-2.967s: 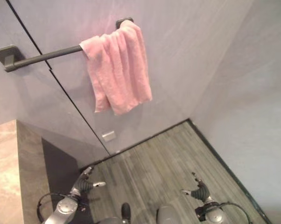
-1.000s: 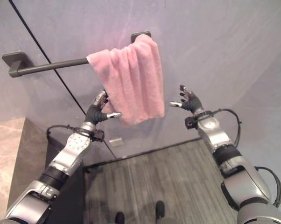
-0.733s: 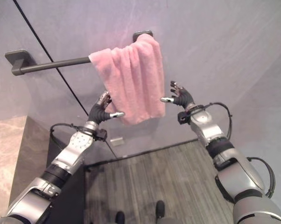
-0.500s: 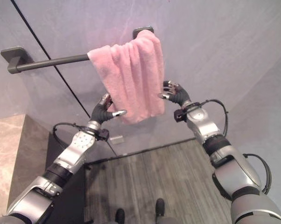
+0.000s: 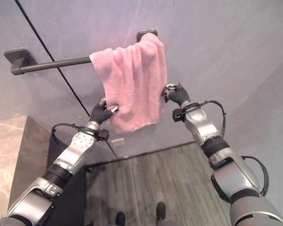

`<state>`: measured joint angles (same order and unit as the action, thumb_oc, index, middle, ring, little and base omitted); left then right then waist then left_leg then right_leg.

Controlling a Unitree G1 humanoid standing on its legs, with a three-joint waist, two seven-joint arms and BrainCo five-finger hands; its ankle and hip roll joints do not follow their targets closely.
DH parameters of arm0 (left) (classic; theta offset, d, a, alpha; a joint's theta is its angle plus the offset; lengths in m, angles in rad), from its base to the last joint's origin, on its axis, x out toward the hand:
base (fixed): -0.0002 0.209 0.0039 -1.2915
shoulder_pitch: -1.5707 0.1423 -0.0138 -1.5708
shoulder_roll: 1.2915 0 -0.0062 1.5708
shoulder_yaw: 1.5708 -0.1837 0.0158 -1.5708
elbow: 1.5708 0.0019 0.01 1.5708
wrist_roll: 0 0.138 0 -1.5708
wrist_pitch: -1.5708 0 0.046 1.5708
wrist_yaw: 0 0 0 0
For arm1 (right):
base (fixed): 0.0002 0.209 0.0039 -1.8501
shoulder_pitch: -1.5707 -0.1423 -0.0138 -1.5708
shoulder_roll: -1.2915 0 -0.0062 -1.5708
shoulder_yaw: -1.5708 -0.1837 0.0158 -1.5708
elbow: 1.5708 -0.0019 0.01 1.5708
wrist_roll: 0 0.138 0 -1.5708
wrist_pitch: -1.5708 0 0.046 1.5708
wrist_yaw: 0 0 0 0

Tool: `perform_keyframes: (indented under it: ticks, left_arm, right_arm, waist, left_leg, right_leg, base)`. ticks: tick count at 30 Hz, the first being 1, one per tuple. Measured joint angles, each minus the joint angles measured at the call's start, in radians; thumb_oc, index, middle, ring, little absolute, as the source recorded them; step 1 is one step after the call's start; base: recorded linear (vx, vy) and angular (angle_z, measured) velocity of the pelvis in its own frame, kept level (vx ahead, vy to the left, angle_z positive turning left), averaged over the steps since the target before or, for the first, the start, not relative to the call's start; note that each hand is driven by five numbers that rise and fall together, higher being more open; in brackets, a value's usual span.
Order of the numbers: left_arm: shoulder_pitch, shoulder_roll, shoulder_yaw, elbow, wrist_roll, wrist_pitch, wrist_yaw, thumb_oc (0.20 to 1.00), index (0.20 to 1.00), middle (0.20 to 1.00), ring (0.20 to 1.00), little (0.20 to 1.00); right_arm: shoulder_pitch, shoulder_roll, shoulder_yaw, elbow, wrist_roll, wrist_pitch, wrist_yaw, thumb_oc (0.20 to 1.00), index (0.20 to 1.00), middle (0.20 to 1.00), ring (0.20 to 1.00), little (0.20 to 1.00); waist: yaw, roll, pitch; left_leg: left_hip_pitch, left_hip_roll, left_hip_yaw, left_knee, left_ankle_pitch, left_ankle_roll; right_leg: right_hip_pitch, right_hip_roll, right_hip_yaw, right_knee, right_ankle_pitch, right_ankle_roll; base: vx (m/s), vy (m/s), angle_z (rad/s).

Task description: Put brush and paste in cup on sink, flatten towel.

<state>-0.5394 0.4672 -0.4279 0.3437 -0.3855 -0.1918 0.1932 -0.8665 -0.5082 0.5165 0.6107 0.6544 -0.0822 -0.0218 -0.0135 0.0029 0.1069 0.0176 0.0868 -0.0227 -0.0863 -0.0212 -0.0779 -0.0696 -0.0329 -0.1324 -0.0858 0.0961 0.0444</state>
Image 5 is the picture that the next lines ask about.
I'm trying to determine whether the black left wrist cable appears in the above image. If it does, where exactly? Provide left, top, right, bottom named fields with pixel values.
left=51, top=123, right=89, bottom=143

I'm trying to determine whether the pink towel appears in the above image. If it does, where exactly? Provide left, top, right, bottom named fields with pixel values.
left=89, top=32, right=168, bottom=135

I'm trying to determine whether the beige marble counter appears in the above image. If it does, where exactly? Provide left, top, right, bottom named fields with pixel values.
left=0, top=114, right=50, bottom=219

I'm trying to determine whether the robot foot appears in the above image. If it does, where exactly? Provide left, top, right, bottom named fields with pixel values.
left=156, top=202, right=167, bottom=221
left=115, top=211, right=126, bottom=226

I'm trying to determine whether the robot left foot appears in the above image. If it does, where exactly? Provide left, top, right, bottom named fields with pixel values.
left=115, top=211, right=126, bottom=226

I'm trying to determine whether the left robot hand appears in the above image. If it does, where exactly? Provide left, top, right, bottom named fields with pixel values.
left=89, top=97, right=119, bottom=125

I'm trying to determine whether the dark grey towel bar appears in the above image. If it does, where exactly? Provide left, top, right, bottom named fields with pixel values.
left=4, top=30, right=158, bottom=76

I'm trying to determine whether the black right elbow cable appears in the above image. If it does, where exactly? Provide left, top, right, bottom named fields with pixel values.
left=241, top=155, right=270, bottom=197

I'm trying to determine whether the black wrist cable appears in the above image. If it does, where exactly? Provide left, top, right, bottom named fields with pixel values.
left=197, top=100, right=227, bottom=139
left=51, top=123, right=89, bottom=143

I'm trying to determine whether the black waste bin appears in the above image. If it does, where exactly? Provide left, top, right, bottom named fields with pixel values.
left=46, top=128, right=116, bottom=226

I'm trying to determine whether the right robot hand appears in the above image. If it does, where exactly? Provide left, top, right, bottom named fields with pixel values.
left=161, top=82, right=190, bottom=105

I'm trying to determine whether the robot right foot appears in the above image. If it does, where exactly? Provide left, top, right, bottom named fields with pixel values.
left=156, top=202, right=167, bottom=221

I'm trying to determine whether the small grey wall plate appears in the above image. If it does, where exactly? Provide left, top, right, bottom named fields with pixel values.
left=110, top=137, right=126, bottom=148

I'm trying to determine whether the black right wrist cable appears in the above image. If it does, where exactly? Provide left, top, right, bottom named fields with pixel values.
left=197, top=100, right=227, bottom=139

